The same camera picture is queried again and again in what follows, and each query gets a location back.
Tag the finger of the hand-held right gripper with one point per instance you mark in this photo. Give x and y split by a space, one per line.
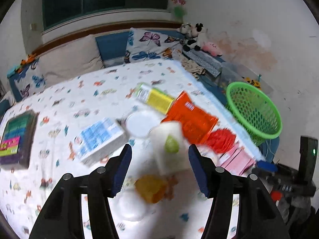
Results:
266 166
261 173

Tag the small spotted plush toy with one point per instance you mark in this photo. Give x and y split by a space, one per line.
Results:
185 29

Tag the beige cushion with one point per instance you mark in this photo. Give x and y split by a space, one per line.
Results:
69 57

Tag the white printed blanket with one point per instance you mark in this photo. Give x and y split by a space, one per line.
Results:
62 99

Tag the white round plastic lid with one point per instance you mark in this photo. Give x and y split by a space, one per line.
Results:
140 124

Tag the blue and white milk carton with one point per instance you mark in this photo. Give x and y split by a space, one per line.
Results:
99 139

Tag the black and white cow plush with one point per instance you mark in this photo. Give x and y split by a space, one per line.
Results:
197 37

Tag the clear plastic storage box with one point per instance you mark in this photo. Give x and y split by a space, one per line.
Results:
231 73

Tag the orange toy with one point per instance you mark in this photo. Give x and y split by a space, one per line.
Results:
28 59

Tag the colourful hanging decoration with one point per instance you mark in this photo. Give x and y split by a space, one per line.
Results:
178 2

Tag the brown wooden ledge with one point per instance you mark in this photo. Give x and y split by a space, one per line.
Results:
74 33

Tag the pink plush toy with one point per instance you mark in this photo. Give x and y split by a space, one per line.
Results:
211 47

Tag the white plastic cup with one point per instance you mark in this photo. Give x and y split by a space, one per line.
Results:
130 208

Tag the beige patterned clothes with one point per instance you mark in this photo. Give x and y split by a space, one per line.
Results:
193 67

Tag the orange snack packet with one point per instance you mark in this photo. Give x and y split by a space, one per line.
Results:
189 119

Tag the teal toy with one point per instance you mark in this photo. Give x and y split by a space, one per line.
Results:
13 71

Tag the blue and white patterned cloth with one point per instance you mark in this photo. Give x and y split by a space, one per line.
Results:
206 61

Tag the red mesh ball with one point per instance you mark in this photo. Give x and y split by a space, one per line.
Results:
220 139

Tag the white carton with green drop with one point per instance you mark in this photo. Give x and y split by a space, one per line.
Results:
172 161

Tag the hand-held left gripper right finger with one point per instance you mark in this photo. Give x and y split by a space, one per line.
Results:
199 171

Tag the yellow and green box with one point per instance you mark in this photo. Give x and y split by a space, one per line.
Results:
157 99

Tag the pink packet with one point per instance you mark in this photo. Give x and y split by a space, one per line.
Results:
236 161

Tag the green plastic mesh basket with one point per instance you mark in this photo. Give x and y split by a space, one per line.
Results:
251 109

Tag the person's right hand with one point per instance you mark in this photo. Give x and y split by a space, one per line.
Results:
295 205

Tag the small butterfly print pillow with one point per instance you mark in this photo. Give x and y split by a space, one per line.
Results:
31 79

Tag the orange translucent plastic piece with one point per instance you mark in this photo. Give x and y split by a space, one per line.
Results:
149 189

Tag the blue padded mat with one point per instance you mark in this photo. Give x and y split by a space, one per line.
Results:
111 46

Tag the yellow toy vehicle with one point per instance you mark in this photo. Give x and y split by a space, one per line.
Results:
251 82

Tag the large butterfly print pillow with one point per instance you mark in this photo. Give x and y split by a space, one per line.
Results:
149 44

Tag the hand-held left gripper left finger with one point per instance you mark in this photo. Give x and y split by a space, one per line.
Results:
122 171

